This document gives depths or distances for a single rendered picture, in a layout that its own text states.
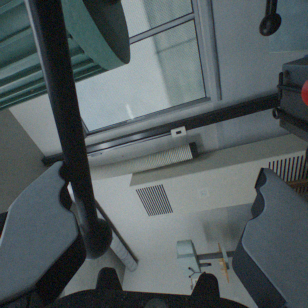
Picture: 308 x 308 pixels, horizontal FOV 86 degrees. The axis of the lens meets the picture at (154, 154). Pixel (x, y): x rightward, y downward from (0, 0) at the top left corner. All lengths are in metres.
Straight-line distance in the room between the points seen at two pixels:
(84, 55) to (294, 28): 0.41
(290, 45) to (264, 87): 1.22
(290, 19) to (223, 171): 1.25
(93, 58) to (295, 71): 0.25
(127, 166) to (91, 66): 1.49
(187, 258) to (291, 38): 2.09
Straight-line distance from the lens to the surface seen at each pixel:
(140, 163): 1.62
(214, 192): 1.73
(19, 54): 0.21
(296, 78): 0.30
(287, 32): 0.51
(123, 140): 1.63
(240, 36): 1.58
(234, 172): 1.63
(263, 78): 1.69
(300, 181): 1.73
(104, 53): 0.19
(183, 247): 2.15
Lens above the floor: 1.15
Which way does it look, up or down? 12 degrees up
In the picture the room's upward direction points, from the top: 104 degrees counter-clockwise
